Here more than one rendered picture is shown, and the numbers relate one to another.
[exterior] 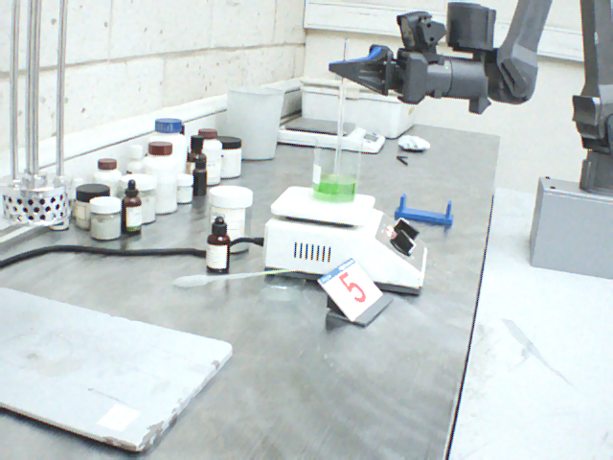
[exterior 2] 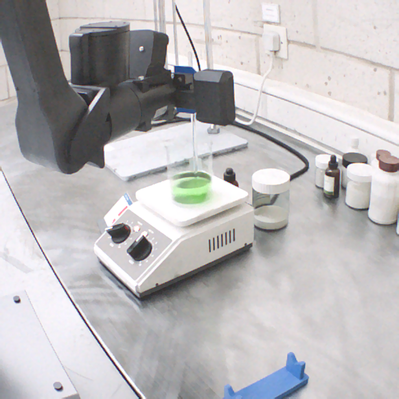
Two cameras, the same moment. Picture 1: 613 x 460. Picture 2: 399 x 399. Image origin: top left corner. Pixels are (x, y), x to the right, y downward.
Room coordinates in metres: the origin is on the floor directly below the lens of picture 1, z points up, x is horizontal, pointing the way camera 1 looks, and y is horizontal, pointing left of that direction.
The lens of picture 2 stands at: (1.35, -0.47, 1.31)
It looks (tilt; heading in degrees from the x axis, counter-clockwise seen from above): 27 degrees down; 135
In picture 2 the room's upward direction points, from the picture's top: 3 degrees counter-clockwise
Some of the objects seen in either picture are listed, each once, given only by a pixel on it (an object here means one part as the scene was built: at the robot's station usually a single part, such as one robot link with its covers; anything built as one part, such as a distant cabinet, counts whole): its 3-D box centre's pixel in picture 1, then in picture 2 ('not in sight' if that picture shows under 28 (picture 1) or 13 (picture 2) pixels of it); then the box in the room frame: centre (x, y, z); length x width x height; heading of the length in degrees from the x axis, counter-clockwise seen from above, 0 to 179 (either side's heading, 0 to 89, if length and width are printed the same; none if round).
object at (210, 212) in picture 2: (325, 204); (190, 195); (0.89, -0.02, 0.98); 0.12 x 0.12 x 0.01; 80
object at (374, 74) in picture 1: (359, 70); not in sight; (0.89, -0.05, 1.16); 0.07 x 0.04 x 0.06; 101
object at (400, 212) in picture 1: (425, 208); (265, 385); (1.16, -0.20, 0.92); 0.10 x 0.03 x 0.04; 75
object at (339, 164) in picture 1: (336, 170); (191, 173); (0.90, -0.03, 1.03); 0.07 x 0.06 x 0.08; 162
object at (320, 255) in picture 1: (342, 240); (177, 228); (0.88, -0.05, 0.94); 0.22 x 0.13 x 0.08; 80
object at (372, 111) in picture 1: (362, 103); not in sight; (2.13, -0.14, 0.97); 0.37 x 0.31 x 0.14; 163
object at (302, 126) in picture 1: (331, 134); not in sight; (1.80, -0.05, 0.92); 0.26 x 0.19 x 0.05; 79
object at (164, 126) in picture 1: (167, 156); not in sight; (1.19, 0.25, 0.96); 0.07 x 0.07 x 0.13
